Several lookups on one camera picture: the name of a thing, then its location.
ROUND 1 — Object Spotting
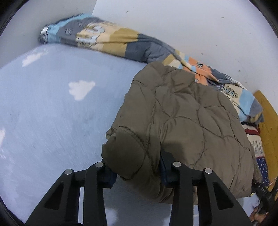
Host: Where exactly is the patchwork blue yellow quilt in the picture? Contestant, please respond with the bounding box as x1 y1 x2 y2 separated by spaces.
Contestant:
39 14 264 124

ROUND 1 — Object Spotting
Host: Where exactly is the light blue cloud bedsheet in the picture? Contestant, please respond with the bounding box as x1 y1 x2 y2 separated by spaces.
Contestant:
0 43 257 226

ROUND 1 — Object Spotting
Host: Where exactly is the navy starry pillow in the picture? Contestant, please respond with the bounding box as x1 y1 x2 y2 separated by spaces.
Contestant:
241 122 269 186

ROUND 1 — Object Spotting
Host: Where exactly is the olive green quilted hooded jacket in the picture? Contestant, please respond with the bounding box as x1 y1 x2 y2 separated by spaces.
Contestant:
102 62 262 203

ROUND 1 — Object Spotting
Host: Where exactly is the wooden yellow headboard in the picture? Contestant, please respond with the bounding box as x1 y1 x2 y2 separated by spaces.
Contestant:
254 90 277 190

